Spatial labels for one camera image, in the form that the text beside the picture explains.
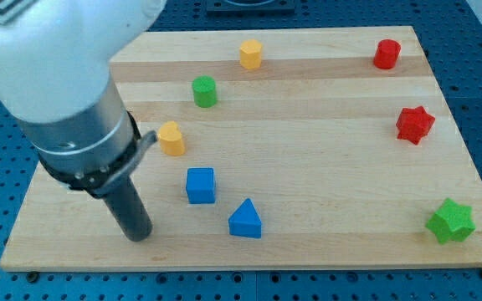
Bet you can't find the blue cube block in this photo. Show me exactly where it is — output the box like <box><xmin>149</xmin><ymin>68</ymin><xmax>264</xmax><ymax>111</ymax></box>
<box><xmin>186</xmin><ymin>167</ymin><xmax>216</xmax><ymax>205</ymax></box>

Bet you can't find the red star block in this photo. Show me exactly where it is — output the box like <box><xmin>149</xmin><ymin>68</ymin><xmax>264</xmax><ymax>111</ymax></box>
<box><xmin>396</xmin><ymin>106</ymin><xmax>435</xmax><ymax>145</ymax></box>

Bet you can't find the green cylinder block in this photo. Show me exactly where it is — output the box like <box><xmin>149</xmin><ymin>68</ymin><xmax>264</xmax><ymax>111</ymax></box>
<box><xmin>192</xmin><ymin>75</ymin><xmax>218</xmax><ymax>108</ymax></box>

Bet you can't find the yellow heart block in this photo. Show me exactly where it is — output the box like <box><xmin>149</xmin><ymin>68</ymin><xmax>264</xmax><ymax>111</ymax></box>
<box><xmin>157</xmin><ymin>121</ymin><xmax>186</xmax><ymax>156</ymax></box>

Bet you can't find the blue triangle block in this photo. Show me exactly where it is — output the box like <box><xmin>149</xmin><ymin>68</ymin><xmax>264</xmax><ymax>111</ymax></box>
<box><xmin>228</xmin><ymin>198</ymin><xmax>262</xmax><ymax>238</ymax></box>

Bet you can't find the red cylinder block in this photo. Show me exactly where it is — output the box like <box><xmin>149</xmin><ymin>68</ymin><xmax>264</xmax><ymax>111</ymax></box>
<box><xmin>373</xmin><ymin>39</ymin><xmax>401</xmax><ymax>69</ymax></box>

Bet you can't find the light wooden board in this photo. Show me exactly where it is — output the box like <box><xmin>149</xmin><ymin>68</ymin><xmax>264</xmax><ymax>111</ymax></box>
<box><xmin>0</xmin><ymin>26</ymin><xmax>482</xmax><ymax>272</ymax></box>

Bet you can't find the yellow hexagon block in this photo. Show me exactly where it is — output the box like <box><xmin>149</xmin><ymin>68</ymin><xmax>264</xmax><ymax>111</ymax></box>
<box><xmin>239</xmin><ymin>39</ymin><xmax>263</xmax><ymax>69</ymax></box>

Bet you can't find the green star block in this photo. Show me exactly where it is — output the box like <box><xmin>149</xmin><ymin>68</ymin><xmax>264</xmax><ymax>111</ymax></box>
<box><xmin>425</xmin><ymin>198</ymin><xmax>476</xmax><ymax>244</ymax></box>

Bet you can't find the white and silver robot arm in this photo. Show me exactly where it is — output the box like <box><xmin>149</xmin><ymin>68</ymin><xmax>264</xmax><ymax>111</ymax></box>
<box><xmin>0</xmin><ymin>0</ymin><xmax>166</xmax><ymax>197</ymax></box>

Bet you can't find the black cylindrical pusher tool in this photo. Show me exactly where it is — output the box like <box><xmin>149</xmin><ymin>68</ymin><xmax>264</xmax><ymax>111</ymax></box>
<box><xmin>102</xmin><ymin>177</ymin><xmax>152</xmax><ymax>242</ymax></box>

